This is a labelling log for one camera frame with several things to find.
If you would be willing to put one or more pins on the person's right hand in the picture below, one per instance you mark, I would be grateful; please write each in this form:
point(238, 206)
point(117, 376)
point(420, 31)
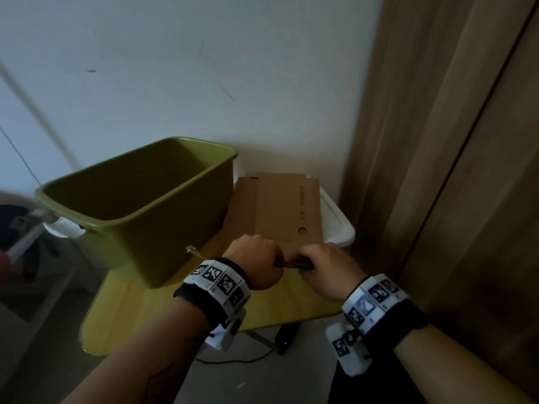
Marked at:
point(332, 275)

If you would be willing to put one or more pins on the person's left hand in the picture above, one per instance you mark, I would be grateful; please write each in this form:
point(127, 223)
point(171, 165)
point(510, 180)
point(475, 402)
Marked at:
point(248, 265)

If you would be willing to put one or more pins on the person's left fingers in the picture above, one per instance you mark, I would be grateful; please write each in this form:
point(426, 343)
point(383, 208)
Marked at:
point(274, 258)

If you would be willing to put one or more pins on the person's right fingers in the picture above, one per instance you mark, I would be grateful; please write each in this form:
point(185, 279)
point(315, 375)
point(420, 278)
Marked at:
point(309, 258)

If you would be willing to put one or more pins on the brown cardboard box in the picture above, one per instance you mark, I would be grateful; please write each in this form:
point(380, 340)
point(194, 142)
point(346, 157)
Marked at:
point(276, 206)

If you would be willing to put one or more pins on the person's left forearm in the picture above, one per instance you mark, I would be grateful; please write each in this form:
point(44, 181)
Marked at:
point(151, 357)

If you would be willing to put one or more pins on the person's right forearm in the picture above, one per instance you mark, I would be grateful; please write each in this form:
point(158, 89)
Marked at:
point(450, 370)

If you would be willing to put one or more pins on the white plastic bin lid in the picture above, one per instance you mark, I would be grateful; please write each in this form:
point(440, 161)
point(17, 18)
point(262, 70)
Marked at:
point(337, 225)

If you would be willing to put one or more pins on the black power adapter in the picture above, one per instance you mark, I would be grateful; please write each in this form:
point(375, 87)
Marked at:
point(287, 337)

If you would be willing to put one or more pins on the small clear plastic piece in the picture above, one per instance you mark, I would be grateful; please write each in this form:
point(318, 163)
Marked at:
point(194, 251)

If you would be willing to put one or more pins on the olive green plastic storage bin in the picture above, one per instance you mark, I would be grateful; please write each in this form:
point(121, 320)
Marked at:
point(151, 222)

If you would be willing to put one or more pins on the brown curtain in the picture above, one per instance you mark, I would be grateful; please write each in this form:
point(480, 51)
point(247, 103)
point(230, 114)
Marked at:
point(442, 164)

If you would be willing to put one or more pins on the left wrist marker band camera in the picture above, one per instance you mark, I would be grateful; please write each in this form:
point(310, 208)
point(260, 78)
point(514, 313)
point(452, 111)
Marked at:
point(219, 286)

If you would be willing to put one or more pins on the wrist marker band camera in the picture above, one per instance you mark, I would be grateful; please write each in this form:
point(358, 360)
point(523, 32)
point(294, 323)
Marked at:
point(370, 315)
point(219, 286)

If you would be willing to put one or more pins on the right wrist marker band camera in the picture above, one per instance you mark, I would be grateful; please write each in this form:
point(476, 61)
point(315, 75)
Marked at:
point(370, 315)

